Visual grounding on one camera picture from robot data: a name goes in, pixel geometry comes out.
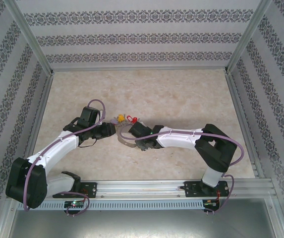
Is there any bundle of metal split rings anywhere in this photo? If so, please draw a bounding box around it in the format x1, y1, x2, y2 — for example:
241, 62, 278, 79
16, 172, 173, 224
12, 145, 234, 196
116, 120, 132, 129

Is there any long purple cable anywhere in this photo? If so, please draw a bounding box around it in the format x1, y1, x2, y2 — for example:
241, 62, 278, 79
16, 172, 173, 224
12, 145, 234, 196
118, 129, 244, 217
22, 98, 107, 211

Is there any aluminium frame post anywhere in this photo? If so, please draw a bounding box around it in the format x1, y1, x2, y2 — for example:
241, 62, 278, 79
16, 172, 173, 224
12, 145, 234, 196
225, 0, 273, 74
5, 0, 56, 76

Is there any aluminium side rail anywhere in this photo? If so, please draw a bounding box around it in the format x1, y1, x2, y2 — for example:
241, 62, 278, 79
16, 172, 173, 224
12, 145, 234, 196
225, 70, 266, 179
24, 71, 56, 162

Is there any thin black cable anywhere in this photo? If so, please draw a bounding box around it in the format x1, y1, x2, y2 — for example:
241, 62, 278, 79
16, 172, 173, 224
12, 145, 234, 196
78, 137, 98, 149

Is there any short purple cable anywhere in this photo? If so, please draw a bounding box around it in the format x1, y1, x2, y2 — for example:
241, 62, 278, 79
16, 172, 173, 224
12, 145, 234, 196
66, 191, 90, 218

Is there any slotted grey cable duct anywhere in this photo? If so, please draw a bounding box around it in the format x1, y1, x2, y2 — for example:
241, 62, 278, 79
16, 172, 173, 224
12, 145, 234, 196
16, 199, 204, 210

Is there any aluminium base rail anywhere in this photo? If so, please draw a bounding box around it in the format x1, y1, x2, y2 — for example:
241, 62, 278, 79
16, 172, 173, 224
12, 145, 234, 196
81, 178, 274, 199

